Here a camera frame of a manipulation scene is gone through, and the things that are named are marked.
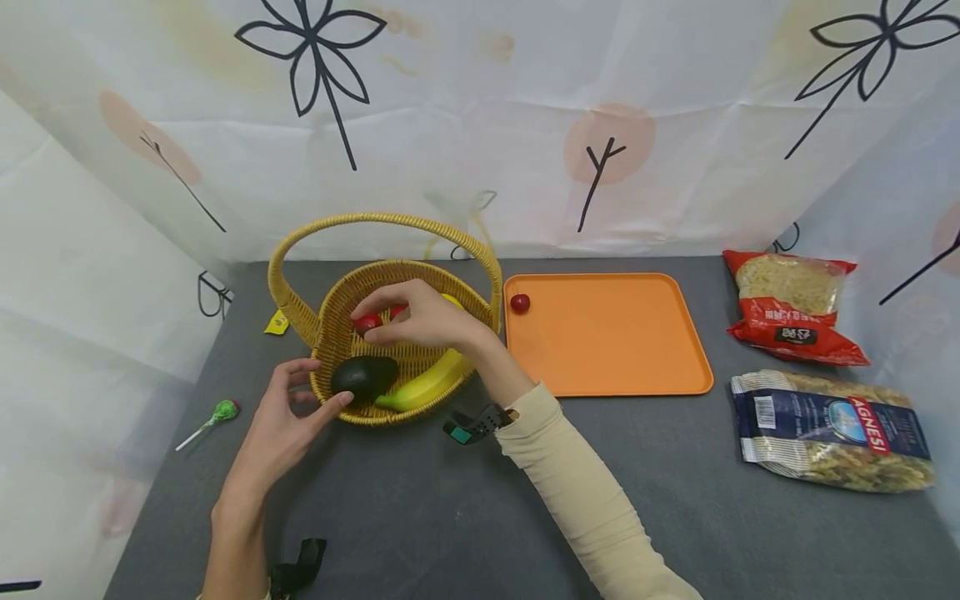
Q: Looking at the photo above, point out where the red noodle packet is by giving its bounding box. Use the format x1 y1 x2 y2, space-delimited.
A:
722 249 872 368

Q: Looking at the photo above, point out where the person's left forearm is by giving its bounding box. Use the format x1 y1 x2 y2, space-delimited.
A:
197 492 276 600

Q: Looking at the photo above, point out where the blue pasta packet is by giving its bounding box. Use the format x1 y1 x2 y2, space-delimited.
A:
729 369 937 494

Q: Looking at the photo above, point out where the person's right hand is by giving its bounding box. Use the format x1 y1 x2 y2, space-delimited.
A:
350 278 493 356

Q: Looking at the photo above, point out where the dark green avocado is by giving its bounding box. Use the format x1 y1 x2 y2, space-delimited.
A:
330 356 401 406

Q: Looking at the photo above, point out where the orange plastic tray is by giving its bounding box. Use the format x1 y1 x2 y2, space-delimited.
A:
502 272 715 398

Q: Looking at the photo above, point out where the black wrist band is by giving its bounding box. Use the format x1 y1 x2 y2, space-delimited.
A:
270 537 328 600
442 403 520 446

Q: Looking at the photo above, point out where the person's right forearm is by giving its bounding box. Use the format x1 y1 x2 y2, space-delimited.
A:
466 327 704 600

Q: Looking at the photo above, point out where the yellow banana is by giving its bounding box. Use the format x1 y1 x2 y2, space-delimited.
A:
374 347 476 413

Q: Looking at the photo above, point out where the person's left hand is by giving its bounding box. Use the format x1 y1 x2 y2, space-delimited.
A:
212 357 355 511

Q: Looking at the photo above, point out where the green wrapped lollipop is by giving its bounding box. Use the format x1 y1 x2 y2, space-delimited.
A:
174 399 242 453

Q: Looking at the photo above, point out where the yellow wicker basket with handle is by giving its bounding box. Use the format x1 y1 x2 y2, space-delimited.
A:
267 212 503 428

